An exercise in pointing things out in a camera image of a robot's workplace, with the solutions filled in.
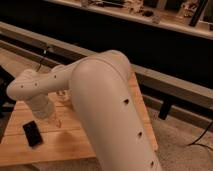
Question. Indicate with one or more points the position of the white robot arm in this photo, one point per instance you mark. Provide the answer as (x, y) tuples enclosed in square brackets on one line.
[(103, 102)]

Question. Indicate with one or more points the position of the small white labelled cup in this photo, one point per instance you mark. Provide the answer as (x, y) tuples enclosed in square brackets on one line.
[(63, 95)]

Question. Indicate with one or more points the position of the orange carrot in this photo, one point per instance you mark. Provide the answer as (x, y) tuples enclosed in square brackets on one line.
[(58, 124)]

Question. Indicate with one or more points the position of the black smartphone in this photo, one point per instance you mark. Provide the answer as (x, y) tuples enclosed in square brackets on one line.
[(32, 134)]

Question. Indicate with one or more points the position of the black chair at left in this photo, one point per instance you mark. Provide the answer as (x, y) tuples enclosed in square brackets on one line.
[(6, 103)]

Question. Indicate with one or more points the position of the black post under shelf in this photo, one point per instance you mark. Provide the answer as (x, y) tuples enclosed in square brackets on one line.
[(165, 108)]

